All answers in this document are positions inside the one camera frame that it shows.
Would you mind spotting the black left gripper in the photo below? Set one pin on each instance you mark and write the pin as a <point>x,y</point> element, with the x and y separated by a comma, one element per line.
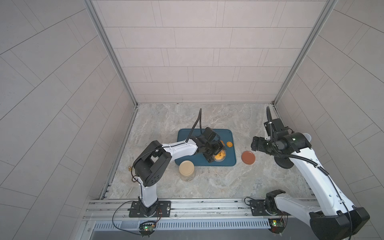
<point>218,146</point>

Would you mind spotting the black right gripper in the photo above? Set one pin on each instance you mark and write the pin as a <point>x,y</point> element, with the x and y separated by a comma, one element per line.
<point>258,144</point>

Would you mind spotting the terracotta jar lid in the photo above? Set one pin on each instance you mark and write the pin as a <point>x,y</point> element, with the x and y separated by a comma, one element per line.
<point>248,157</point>

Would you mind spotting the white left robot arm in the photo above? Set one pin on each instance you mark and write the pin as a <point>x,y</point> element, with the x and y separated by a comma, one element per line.
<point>150,166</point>

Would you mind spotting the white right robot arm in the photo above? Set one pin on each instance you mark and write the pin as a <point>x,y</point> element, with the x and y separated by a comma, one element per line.
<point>335,217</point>

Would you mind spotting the jar with beige lid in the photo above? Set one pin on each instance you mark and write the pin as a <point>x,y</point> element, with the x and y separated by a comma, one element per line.
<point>187,171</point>

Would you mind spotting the microphone on black stand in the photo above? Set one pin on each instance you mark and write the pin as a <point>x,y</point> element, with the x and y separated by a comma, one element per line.
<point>285,147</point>

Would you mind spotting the teal plastic tray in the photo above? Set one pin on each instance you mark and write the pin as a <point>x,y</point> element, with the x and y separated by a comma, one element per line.
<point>199,158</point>

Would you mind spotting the right circuit board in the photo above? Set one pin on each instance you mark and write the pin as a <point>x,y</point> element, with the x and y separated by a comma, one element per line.
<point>277,226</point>

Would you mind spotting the circuit board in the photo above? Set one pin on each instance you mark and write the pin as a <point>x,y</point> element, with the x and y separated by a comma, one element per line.
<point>147,228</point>
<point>277,226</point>

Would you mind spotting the left circuit board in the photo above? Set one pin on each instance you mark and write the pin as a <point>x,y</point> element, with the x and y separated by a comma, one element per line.
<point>147,228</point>

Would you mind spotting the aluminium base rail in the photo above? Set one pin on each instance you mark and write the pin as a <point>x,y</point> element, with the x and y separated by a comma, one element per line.
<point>183,214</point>

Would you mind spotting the aluminium corner frame post right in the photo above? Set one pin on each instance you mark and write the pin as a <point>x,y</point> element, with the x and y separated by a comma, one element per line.
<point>324,15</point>

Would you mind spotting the aluminium corner frame post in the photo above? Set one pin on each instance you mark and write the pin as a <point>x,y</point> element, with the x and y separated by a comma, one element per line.
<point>324,15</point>
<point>90,7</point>

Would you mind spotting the aluminium corner frame post left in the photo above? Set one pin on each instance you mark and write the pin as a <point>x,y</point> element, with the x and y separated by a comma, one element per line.
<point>90,7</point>

